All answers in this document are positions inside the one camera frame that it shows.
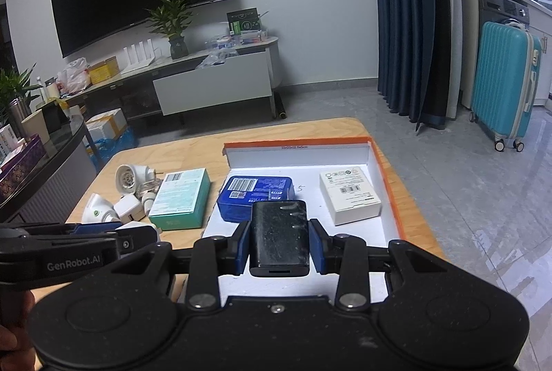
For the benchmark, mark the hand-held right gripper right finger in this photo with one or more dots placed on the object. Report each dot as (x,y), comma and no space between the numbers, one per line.
(317,248)

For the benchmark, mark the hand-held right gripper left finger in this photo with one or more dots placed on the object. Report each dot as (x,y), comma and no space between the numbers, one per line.
(242,250)

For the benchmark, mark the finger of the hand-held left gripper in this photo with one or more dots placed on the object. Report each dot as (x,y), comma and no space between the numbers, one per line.
(123,243)
(92,227)

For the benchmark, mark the white plug with green mark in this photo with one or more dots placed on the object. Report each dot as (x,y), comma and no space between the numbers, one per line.
(99,210)

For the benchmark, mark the white square charger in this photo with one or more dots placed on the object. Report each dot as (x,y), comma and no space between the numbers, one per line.
(128,208)

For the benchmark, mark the black power adapter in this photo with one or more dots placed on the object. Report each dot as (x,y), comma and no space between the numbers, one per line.
(279,237)

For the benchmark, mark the blue tin box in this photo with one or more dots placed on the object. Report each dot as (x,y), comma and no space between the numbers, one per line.
(254,196)

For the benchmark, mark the teal bandage box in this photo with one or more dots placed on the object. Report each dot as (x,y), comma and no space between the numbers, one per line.
(181,200)

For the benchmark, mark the orange-edged white cardboard box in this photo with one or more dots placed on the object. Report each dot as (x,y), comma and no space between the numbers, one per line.
(302,159)

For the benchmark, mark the person's left hand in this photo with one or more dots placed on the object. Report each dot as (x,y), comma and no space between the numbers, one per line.
(13,341)

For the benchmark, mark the small white plug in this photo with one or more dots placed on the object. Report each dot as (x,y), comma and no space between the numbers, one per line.
(149,199)

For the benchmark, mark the white round plug-in device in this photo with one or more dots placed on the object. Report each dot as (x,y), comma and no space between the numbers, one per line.
(131,177)

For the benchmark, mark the small white carton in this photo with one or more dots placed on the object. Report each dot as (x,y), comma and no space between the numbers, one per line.
(351,194)

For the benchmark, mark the dark glass coffee table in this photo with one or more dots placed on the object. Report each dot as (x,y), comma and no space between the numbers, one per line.
(51,168)

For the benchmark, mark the blue plastic bag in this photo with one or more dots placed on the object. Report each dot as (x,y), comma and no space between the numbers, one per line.
(112,146)

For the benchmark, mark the purple patterned box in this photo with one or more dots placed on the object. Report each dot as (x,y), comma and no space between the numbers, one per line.
(19,168)

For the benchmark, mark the cardboard box on floor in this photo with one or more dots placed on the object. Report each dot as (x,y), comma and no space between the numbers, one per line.
(105,123)

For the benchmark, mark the stainless steel cup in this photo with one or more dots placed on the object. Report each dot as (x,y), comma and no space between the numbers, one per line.
(19,116)

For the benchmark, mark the grey television cabinet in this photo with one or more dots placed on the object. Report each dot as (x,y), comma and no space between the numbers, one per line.
(129,95)

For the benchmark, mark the black roll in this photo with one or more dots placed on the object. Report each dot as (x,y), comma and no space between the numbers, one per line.
(280,105)

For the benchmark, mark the white plastic bag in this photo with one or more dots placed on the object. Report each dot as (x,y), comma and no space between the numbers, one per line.
(74,75)

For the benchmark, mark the yellow box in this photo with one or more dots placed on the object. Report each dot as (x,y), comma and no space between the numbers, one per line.
(103,70)

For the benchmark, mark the leafy plant in pot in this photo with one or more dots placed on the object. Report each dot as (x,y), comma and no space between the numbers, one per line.
(15,88)

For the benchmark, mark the white cabinet drawer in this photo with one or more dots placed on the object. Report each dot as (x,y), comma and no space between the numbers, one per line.
(211,84)

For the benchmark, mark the white antenna router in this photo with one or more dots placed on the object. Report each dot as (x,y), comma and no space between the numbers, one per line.
(139,58)

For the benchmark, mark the clear plastic bags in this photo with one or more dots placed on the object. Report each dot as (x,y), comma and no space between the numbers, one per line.
(215,60)

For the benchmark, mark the clear boxes on cabinet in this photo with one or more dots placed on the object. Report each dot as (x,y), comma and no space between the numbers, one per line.
(241,39)

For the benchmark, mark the potted green bamboo plant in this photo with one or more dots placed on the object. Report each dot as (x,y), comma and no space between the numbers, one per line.
(170,21)

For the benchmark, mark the black and green box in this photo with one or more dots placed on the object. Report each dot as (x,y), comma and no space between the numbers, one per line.
(243,21)

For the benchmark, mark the dark blue curtain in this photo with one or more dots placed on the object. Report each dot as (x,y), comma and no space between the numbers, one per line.
(407,21)

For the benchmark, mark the teal hard-shell suitcase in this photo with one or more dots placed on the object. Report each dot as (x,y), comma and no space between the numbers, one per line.
(504,82)

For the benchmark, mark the grey washing machine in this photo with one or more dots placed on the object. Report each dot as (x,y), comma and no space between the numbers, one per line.
(502,6)

